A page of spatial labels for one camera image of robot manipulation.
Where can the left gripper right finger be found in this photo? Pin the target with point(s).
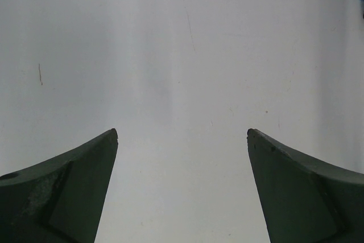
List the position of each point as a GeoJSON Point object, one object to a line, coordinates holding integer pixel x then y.
{"type": "Point", "coordinates": [304, 199]}

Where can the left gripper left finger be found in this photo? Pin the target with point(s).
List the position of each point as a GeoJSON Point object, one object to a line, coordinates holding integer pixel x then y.
{"type": "Point", "coordinates": [62, 198]}

